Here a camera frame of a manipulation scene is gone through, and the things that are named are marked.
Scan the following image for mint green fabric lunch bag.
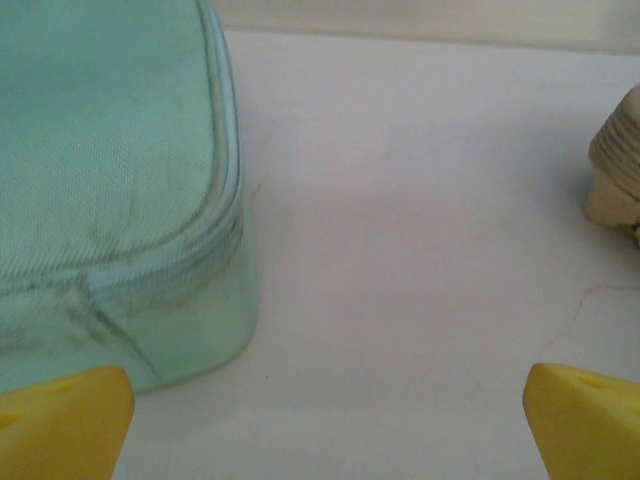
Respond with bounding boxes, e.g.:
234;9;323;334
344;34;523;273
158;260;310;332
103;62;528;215
0;0;262;394

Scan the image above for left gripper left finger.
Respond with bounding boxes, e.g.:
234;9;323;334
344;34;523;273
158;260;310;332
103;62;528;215
0;364;136;480

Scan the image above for cardboard cup carrier stack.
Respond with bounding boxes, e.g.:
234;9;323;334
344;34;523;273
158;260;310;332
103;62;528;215
582;83;640;246

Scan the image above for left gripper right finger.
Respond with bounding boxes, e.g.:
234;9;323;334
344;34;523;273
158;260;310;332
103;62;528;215
521;362;640;480

